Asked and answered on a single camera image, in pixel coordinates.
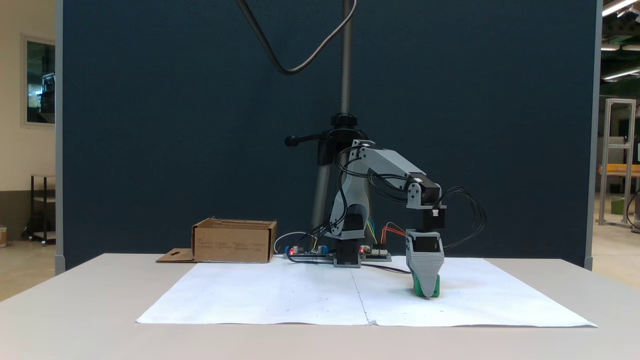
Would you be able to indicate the black and grey tripod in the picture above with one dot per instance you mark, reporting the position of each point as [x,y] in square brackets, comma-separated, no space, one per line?
[345,135]

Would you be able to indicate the wall window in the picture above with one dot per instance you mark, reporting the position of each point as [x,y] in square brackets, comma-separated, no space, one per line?
[40,80]

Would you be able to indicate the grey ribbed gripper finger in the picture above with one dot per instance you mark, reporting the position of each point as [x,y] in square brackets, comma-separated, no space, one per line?
[426,277]

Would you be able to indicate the ceiling light strip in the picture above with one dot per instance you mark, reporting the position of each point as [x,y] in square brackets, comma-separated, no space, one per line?
[620,74]
[617,6]

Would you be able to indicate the dark blue partition panel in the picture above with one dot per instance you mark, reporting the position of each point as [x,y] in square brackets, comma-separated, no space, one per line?
[175,125]

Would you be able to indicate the black shelf cart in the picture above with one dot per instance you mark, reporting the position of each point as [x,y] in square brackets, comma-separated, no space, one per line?
[37,210]

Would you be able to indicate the brown cardboard box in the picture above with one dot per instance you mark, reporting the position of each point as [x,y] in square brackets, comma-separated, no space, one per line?
[235,245]

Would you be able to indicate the aluminium profile frame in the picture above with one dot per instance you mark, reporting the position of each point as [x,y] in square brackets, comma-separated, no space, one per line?
[620,145]

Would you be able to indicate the green bin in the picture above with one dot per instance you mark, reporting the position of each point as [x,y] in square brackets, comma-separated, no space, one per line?
[618,205]

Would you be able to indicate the orange table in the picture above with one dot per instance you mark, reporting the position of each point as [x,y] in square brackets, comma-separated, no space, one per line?
[625,170]

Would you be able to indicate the green dice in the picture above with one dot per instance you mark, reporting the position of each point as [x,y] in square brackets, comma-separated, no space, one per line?
[436,289]

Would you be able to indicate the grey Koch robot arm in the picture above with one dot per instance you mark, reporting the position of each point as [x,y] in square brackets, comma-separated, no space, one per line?
[385,162]

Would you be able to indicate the blue circuit board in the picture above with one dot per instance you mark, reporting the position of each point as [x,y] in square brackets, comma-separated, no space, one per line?
[307,251]

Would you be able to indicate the white paper sheet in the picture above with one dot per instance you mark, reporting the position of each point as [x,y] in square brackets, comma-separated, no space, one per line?
[300,295]

